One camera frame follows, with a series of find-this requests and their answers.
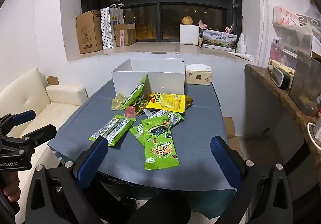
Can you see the small cardboard piece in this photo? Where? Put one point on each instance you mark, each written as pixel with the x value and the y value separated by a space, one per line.
pixel 52 80

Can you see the tissue pack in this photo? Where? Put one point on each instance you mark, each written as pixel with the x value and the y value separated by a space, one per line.
pixel 198 77

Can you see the small open cardboard box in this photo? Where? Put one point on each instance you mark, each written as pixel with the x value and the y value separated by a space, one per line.
pixel 124 36

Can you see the cream cushion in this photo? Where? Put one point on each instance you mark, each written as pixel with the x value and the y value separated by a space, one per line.
pixel 60 111

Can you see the pink floral bag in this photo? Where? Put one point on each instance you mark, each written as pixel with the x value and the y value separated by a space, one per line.
pixel 286 16

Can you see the white plastic bottle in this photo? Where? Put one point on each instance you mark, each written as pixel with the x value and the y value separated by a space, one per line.
pixel 241 44

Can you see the cream printed box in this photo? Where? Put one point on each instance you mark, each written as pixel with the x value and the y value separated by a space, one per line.
pixel 274 64

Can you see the round yellow fruit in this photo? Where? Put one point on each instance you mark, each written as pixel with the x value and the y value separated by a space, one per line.
pixel 187 20

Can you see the brown side counter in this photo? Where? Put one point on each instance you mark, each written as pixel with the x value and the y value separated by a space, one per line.
pixel 270 88

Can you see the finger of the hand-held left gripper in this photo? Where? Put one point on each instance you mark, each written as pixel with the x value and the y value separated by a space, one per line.
pixel 23 115
pixel 40 133

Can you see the rolled white paper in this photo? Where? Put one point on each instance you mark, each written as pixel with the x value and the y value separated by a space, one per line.
pixel 240 56

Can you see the person's left hand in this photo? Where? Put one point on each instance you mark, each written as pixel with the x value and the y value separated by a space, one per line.
pixel 12 187

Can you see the yellow snack packet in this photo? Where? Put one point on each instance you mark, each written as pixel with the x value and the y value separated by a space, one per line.
pixel 168 102

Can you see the wide green snack packet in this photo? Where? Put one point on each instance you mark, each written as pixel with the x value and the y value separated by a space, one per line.
pixel 112 130

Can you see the pink bottle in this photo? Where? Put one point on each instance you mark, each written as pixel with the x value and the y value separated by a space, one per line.
pixel 275 51

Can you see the pink jelly cup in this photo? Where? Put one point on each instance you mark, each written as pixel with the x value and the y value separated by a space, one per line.
pixel 130 112

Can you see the pink toy figure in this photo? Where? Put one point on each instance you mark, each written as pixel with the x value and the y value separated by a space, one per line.
pixel 202 25
pixel 229 29

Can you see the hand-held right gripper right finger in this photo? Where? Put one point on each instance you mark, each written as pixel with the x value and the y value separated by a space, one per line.
pixel 225 161

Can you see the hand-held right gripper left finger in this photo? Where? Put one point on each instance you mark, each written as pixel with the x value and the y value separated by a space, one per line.
pixel 92 160

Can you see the printed landscape carton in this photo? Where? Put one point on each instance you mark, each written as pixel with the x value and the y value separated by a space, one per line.
pixel 219 39

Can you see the pile of gold wrapped candies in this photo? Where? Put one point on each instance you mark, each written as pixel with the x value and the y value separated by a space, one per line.
pixel 141 106

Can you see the clear plastic container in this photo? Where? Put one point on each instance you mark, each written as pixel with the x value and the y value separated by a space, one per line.
pixel 307 83

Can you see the dark window frame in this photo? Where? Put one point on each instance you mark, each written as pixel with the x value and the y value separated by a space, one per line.
pixel 159 1

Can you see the white foam box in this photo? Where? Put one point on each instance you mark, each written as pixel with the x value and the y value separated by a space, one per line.
pixel 189 34

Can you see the long green seaweed packet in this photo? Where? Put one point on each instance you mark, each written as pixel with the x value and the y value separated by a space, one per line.
pixel 160 153

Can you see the white wall rack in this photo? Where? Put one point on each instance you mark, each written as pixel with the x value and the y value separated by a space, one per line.
pixel 309 23

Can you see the white framed desk clock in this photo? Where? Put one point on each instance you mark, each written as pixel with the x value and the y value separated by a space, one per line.
pixel 280 78

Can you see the dotted white paper bag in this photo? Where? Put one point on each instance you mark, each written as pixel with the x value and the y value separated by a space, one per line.
pixel 109 28

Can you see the tall cardboard box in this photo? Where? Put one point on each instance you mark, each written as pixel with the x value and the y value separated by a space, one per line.
pixel 89 33

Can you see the flat cardboard sheet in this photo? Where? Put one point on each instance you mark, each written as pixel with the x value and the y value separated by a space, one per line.
pixel 230 131

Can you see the green snack packet white label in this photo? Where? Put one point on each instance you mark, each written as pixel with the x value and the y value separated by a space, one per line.
pixel 135 93

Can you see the small green snack packet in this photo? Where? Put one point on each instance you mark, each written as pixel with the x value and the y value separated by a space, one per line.
pixel 136 134

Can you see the yellow jelly cup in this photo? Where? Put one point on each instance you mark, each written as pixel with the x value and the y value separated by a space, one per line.
pixel 116 105
pixel 120 98

